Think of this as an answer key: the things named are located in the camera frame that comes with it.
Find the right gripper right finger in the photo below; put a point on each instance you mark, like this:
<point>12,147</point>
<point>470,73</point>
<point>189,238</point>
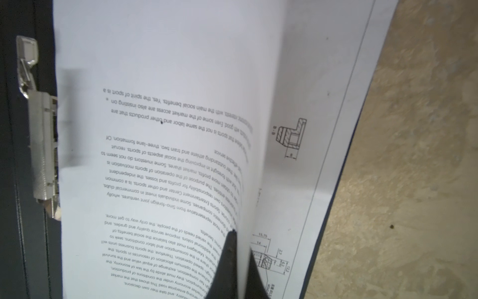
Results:
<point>254,286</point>

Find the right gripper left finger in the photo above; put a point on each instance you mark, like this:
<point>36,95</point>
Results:
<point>224,285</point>

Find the silver folder clip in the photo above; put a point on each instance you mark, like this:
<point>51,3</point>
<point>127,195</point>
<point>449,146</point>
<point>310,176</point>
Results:
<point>42,113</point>

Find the orange black file folder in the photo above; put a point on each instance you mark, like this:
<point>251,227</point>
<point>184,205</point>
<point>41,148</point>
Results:
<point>31,241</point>

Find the large front text sheet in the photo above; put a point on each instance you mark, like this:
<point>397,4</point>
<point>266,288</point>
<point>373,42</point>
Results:
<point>163,111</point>

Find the diagram drawing paper sheet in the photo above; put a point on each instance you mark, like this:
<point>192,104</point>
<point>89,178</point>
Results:
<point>329,53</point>

